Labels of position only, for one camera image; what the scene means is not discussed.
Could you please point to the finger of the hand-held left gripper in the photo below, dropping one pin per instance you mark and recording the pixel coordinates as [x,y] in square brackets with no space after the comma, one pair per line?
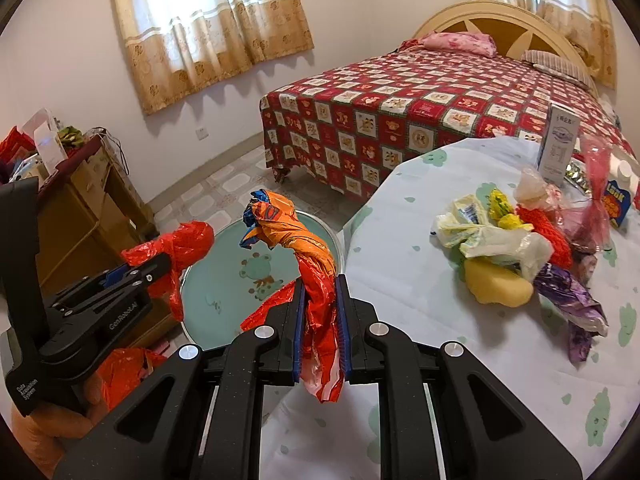
[142,277]
[112,274]

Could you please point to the green yellow cloth bundle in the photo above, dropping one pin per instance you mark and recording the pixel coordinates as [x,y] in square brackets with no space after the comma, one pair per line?
[70,136]

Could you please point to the orange foil snack wrapper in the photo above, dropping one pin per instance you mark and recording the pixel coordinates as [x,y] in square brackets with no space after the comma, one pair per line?
[300,240]

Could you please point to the blue drink carton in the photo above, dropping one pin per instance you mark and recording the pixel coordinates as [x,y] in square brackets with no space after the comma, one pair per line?
[622,205]

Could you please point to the white card box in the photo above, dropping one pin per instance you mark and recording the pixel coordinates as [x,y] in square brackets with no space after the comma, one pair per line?
[45,140]

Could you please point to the pale yellow plastic bag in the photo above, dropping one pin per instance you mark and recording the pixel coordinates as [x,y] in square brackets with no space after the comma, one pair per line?
[510,250]

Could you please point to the pale wrapper with blue print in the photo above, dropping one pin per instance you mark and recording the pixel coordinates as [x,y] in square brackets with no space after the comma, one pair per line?
[467,212]

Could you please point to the tall white box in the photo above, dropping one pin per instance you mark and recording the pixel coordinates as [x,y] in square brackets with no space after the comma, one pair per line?
[557,145]

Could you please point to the cream wooden headboard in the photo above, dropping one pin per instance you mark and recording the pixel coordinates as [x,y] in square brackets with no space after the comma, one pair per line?
[505,25]

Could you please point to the red plastic bag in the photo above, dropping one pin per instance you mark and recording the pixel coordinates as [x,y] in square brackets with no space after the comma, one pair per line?
[190,245]

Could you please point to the bed with red quilt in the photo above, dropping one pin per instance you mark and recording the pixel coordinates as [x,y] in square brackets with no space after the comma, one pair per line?
[400,105]

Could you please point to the yellow sponge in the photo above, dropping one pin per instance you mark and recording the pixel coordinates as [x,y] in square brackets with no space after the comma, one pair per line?
[495,285]

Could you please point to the pink floral pillow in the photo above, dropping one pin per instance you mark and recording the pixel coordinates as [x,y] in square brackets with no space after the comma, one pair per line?
[457,42]

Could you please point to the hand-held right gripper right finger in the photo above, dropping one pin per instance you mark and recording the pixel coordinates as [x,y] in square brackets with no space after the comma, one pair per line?
[344,332]

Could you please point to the white wall socket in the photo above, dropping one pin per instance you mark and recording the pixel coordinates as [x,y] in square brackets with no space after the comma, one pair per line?
[202,133]

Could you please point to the green frog-print bin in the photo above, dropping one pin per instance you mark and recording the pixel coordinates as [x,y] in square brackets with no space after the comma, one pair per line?
[225,280]

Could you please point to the brown wooden cabinet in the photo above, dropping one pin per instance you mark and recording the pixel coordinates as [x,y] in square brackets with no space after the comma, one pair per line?
[85,230]

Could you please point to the orange plastic bag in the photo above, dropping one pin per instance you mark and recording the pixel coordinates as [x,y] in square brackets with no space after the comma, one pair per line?
[120,375]

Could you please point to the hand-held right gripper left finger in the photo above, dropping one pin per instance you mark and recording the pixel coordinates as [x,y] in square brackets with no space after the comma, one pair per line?
[299,332]

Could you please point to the wide beige patterned curtain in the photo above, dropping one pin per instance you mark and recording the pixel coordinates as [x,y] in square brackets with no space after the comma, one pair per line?
[200,20]

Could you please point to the red foam mesh sleeve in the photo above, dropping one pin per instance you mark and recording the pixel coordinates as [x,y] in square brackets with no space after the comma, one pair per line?
[547,237]

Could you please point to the purple foil wrapper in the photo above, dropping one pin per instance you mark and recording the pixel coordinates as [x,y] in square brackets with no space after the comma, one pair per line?
[575,305]

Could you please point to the striped pillow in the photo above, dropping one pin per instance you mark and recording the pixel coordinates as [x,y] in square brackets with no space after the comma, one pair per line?
[560,66]

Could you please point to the dark red cloth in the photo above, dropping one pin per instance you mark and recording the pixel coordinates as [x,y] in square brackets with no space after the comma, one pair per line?
[75,157]

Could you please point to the red gift bag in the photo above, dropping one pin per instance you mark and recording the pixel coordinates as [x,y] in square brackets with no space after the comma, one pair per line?
[15,145]

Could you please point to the person's left hand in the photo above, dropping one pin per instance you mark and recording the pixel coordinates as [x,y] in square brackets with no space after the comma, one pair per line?
[50,435]

